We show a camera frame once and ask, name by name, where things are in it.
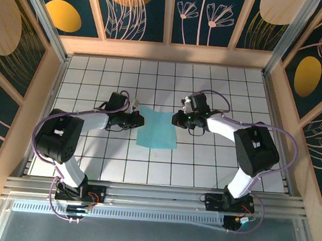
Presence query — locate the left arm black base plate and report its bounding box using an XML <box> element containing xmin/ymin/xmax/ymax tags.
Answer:
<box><xmin>54</xmin><ymin>181</ymin><xmax>108</xmax><ymax>205</ymax></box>

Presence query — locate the white slotted cable duct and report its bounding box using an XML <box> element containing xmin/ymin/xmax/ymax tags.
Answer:
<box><xmin>10</xmin><ymin>197</ymin><xmax>226</xmax><ymax>231</ymax></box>

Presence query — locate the aluminium corner post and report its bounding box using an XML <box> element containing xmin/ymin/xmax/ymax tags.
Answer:
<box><xmin>262</xmin><ymin>0</ymin><xmax>322</xmax><ymax>80</ymax></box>
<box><xmin>8</xmin><ymin>0</ymin><xmax>76</xmax><ymax>62</ymax></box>

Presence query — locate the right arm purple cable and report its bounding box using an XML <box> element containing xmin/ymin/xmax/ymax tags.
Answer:
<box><xmin>184</xmin><ymin>89</ymin><xmax>303</xmax><ymax>239</ymax></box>

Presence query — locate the aluminium frame rail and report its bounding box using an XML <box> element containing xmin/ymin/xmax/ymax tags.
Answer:
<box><xmin>0</xmin><ymin>170</ymin><xmax>310</xmax><ymax>226</ymax></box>

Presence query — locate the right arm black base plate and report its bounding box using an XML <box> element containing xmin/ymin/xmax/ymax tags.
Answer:
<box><xmin>203</xmin><ymin>192</ymin><xmax>256</xmax><ymax>215</ymax></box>

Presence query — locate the light blue cloth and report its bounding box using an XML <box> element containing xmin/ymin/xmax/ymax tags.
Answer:
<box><xmin>135</xmin><ymin>105</ymin><xmax>181</xmax><ymax>151</ymax></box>

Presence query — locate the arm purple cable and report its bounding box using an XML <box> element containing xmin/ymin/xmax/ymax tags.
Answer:
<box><xmin>24</xmin><ymin>83</ymin><xmax>132</xmax><ymax>227</ymax></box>
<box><xmin>184</xmin><ymin>89</ymin><xmax>303</xmax><ymax>239</ymax></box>

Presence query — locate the aluminium table side rail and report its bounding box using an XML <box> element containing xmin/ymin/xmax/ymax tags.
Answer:
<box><xmin>252</xmin><ymin>72</ymin><xmax>306</xmax><ymax>198</ymax></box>
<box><xmin>19</xmin><ymin>52</ymin><xmax>73</xmax><ymax>180</ymax></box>

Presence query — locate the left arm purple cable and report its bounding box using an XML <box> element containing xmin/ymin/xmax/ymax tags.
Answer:
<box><xmin>24</xmin><ymin>83</ymin><xmax>132</xmax><ymax>227</ymax></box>

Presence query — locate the thin black cable loop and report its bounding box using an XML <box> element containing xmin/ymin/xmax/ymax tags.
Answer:
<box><xmin>187</xmin><ymin>125</ymin><xmax>206</xmax><ymax>137</ymax></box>

